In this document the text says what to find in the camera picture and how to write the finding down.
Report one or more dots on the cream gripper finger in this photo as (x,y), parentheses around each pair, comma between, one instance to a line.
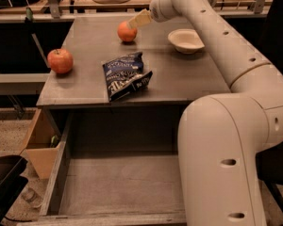
(141,19)

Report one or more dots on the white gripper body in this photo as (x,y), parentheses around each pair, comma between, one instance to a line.
(156,11)

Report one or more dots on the orange fruit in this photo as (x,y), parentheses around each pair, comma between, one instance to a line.
(125,33)

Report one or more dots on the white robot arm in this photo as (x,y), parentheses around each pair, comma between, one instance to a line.
(219,135)

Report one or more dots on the open grey drawer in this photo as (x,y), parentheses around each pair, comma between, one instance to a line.
(116,167)

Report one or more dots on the white bowl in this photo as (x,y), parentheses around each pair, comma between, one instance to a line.
(185,41)

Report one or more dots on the blue chip bag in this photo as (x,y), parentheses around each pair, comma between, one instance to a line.
(125,75)

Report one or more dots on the grey cabinet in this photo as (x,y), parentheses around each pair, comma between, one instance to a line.
(146,72)

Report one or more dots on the red apple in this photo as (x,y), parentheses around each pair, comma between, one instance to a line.
(60,61)

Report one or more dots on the black chair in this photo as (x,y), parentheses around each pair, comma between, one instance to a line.
(270,162)

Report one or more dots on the wooden box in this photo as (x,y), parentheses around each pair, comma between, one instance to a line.
(37,145)

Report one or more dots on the black object lower left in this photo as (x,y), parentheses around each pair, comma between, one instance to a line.
(11,181)

